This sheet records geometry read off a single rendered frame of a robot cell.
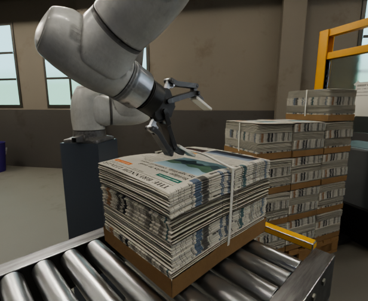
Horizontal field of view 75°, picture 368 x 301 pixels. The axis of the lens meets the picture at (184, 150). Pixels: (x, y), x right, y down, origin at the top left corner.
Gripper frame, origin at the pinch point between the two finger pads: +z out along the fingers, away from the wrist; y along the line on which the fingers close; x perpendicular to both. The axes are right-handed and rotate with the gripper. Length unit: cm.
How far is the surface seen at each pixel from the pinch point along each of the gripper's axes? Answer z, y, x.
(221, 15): 165, -244, -198
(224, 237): 7.2, 24.1, 13.9
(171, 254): -9.3, 29.0, 13.9
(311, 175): 134, -23, -11
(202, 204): -5.7, 18.3, 14.1
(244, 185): 7.3, 10.6, 14.6
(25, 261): -21, 46, -19
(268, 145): 90, -27, -26
